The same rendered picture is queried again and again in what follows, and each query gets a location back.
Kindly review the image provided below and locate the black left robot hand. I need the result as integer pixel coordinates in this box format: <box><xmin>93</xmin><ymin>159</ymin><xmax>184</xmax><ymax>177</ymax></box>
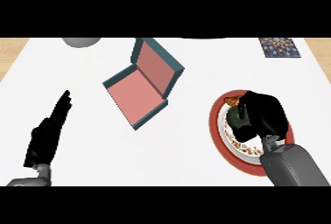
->
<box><xmin>22</xmin><ymin>89</ymin><xmax>73</xmax><ymax>169</ymax></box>

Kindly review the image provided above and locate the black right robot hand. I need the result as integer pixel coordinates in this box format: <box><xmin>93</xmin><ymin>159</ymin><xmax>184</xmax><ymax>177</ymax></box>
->
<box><xmin>232</xmin><ymin>90</ymin><xmax>289</xmax><ymax>144</ymax></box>

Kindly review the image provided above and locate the dark green squash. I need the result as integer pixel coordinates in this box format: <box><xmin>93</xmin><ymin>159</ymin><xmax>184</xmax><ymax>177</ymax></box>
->
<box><xmin>226</xmin><ymin>106</ymin><xmax>254</xmax><ymax>130</ymax></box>

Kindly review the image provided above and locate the white patterned plate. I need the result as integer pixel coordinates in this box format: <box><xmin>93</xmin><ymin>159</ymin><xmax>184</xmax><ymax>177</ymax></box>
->
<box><xmin>217</xmin><ymin>100</ymin><xmax>285</xmax><ymax>165</ymax></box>

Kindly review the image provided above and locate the teal and pink open box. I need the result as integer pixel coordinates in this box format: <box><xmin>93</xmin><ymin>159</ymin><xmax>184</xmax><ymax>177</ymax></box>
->
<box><xmin>102</xmin><ymin>38</ymin><xmax>186</xmax><ymax>131</ymax></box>

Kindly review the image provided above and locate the brown croissant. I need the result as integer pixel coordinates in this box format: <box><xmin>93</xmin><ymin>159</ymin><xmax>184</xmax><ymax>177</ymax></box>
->
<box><xmin>221</xmin><ymin>95</ymin><xmax>240</xmax><ymax>107</ymax></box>

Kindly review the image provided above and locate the red round placemat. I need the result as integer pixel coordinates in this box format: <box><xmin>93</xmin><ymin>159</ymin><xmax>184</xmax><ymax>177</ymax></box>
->
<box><xmin>208</xmin><ymin>89</ymin><xmax>295</xmax><ymax>177</ymax></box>

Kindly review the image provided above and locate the grey round object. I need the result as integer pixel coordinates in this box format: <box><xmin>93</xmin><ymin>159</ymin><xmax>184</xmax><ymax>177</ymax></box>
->
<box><xmin>60</xmin><ymin>38</ymin><xmax>102</xmax><ymax>49</ymax></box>

